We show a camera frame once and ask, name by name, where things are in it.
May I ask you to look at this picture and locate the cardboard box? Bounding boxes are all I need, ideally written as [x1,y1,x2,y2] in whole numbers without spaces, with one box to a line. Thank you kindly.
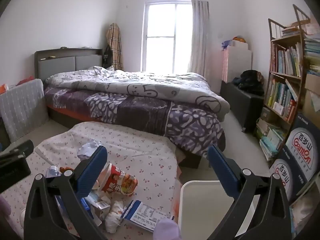
[303,74,320,122]

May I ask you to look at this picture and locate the white cartoon print quilt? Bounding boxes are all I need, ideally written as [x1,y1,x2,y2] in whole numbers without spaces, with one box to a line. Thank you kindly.
[45,66,230,120]

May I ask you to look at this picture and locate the small brown item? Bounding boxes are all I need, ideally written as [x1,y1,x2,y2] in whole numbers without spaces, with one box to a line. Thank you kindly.
[59,166,75,176]

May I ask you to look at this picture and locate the white curtain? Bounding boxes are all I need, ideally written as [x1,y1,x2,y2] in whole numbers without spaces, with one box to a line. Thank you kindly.
[187,0,210,77]

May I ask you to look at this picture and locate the blue clear wrapper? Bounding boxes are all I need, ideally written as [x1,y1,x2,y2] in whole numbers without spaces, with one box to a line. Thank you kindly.
[81,191,105,212]

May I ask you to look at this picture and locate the white paper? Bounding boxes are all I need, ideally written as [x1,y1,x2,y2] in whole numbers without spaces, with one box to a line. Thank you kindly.
[77,140,101,161]

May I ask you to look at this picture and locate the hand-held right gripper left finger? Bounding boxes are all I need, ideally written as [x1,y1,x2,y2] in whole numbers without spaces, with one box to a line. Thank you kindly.
[23,145,108,240]

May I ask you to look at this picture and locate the white pink cabinet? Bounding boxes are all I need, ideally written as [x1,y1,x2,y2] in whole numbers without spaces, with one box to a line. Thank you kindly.
[221,41,253,83]

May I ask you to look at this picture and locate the blue white box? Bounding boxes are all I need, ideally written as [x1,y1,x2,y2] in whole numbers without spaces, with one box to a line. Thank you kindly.
[120,200,175,232]

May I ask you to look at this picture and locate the purple patterned blanket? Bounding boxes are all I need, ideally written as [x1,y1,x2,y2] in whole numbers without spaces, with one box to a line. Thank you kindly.
[44,86,225,159]

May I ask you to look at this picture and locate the pile of dark clothes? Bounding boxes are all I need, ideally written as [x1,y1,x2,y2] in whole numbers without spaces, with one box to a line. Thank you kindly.
[232,69,265,97]

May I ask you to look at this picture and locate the plaid hanging coat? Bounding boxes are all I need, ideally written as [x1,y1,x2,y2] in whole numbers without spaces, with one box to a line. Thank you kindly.
[106,23,123,70]

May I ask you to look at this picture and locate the cabinet under grid cloth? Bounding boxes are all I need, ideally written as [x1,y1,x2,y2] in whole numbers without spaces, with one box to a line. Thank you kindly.
[0,79,49,143]

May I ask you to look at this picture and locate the red cloth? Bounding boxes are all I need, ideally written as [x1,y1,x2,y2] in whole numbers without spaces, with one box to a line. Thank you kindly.
[16,76,34,85]

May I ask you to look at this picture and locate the stacks of books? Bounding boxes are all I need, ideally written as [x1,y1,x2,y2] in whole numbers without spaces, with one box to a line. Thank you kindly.
[256,107,288,161]

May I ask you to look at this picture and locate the small white carton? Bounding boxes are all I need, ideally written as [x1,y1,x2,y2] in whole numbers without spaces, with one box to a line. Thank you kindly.
[94,200,112,222]

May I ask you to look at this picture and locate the person's purple clothing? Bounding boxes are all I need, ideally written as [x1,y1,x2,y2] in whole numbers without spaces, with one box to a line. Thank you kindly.
[153,217,181,240]

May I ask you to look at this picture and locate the cherry print tablecloth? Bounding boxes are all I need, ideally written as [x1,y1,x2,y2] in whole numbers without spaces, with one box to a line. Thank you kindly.
[2,121,182,240]

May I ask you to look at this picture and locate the row of books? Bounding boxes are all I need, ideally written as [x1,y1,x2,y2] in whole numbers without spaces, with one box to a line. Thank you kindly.
[266,79,299,123]
[270,42,302,77]

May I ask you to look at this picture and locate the wooden bookshelf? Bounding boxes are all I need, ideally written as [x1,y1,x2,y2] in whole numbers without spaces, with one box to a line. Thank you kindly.
[255,4,312,165]

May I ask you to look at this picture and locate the red instant noodle cup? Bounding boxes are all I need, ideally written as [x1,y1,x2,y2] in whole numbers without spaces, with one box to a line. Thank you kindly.
[98,162,138,197]

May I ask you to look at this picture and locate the clear plastic bottle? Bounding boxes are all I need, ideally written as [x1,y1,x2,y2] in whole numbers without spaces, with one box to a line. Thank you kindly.
[46,165,62,178]

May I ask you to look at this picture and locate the small stack of books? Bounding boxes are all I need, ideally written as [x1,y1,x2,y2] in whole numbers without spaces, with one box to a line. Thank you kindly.
[281,24,302,37]

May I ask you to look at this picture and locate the white trash bin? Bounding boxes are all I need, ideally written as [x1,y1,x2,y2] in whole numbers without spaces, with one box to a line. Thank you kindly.
[179,180,260,240]

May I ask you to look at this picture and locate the white tissue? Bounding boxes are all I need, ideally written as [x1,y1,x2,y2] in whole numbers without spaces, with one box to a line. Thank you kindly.
[104,200,126,233]

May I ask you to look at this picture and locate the black storage bench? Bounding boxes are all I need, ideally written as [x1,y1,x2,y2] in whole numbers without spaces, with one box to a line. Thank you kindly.
[220,80,264,133]

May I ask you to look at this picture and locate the window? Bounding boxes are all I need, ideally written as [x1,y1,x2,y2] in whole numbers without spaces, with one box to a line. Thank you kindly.
[141,0,194,73]

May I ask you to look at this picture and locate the black hanging bag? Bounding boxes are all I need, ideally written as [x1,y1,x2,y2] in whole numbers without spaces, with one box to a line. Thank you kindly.
[102,44,112,68]

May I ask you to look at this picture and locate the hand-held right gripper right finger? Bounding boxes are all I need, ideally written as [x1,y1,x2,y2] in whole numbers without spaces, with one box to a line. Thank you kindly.
[207,144,293,240]

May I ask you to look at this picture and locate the bed with grey headboard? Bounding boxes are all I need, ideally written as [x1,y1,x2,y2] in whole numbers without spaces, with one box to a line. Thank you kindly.
[34,48,227,169]

